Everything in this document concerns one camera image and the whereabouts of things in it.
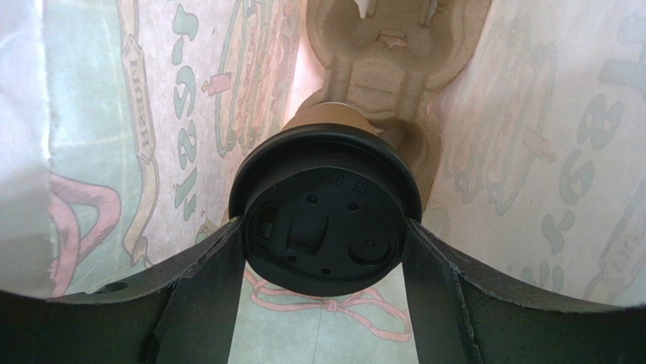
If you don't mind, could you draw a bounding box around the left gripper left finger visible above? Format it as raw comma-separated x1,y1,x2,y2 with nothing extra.
1,220,245,363

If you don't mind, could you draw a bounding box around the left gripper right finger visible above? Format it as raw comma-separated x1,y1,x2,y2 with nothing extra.
402,220,645,363

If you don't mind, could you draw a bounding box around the single black lid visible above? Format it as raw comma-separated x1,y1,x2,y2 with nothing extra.
228,124,422,297

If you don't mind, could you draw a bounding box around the green paper gift bag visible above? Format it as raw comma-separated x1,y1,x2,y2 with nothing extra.
1,1,645,363

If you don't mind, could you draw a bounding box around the single paper cup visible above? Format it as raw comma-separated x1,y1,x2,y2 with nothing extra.
281,102,378,136

